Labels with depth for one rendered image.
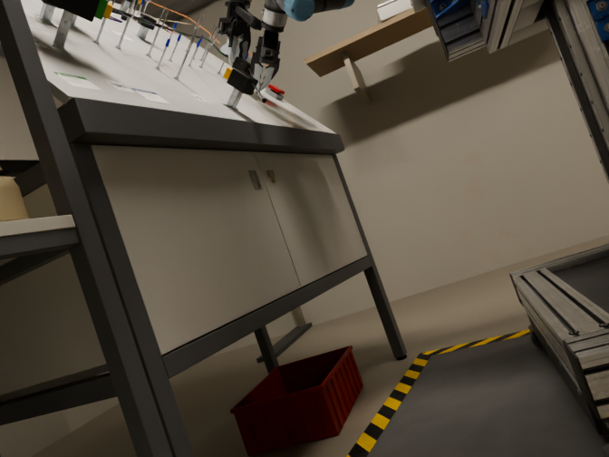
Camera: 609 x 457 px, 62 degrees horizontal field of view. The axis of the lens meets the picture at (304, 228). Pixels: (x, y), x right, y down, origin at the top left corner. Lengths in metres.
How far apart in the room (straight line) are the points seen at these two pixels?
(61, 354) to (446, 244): 2.61
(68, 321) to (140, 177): 0.30
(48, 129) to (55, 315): 0.36
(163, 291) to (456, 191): 2.54
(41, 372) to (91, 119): 0.50
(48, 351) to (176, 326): 0.25
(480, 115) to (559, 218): 0.77
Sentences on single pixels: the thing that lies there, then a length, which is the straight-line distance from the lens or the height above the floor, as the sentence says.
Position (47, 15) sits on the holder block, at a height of 1.24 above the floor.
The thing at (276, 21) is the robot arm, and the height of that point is 1.17.
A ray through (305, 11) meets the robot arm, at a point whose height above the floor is 1.11.
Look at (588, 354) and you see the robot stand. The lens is 0.81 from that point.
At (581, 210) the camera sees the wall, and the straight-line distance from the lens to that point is 3.37.
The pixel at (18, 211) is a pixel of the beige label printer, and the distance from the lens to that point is 0.85.
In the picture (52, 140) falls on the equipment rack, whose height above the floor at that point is 0.78.
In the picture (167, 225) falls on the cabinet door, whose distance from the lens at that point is 1.04.
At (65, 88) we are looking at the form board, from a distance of 1.00.
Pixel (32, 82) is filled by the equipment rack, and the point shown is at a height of 0.87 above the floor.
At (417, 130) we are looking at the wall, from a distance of 3.33.
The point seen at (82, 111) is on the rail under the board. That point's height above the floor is 0.84.
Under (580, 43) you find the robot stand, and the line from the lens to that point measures 1.20.
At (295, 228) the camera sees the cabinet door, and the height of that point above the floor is 0.56.
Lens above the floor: 0.49
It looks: 3 degrees up
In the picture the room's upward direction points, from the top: 19 degrees counter-clockwise
